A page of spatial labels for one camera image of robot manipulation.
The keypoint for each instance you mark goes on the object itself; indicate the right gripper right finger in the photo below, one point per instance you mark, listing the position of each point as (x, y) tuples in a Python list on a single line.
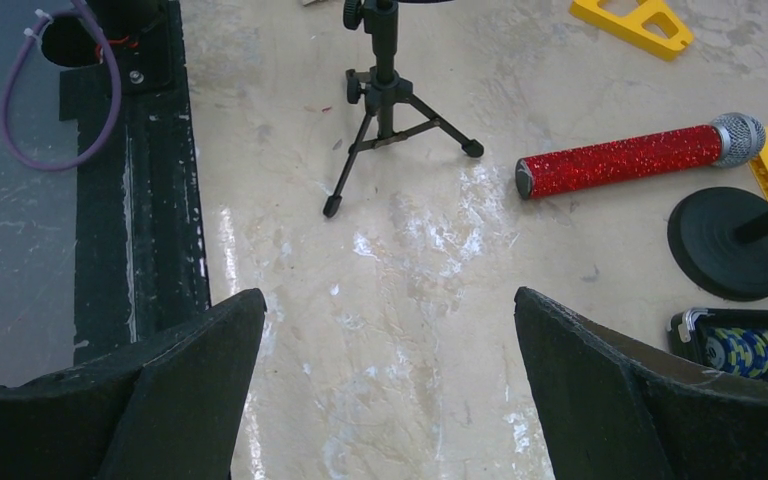
[(613, 407)]

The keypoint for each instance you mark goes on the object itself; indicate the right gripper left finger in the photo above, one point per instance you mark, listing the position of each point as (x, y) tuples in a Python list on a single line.
[(168, 407)]

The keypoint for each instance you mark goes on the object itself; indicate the black tripod shock-mount stand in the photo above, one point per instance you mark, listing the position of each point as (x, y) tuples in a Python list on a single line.
[(380, 89)]

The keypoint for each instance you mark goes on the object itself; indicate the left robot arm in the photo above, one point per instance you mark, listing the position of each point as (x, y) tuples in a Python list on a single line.
[(66, 39)]

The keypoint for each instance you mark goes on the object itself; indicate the black round-base stand rear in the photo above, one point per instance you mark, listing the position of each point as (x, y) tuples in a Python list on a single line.
[(719, 239)]

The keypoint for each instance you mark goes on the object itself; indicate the black poker chip case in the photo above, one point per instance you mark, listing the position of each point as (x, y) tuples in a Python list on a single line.
[(734, 341)]

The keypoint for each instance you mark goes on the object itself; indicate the red glitter microphone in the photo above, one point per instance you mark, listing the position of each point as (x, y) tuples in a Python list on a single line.
[(730, 140)]

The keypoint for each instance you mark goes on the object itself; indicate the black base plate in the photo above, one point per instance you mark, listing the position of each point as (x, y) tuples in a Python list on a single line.
[(140, 256)]

